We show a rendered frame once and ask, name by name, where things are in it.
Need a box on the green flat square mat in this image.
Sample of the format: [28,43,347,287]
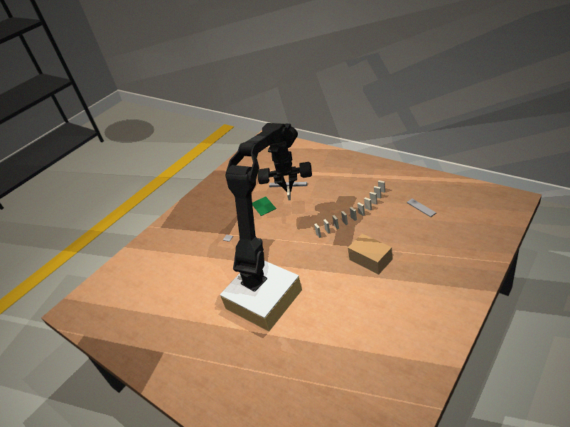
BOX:
[252,196,276,216]

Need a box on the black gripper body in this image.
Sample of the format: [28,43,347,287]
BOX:
[258,156,312,184]

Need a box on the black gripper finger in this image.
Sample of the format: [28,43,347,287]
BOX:
[289,175,297,192]
[274,176,287,192]

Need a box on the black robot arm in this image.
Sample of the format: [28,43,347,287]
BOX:
[225,123,298,292]

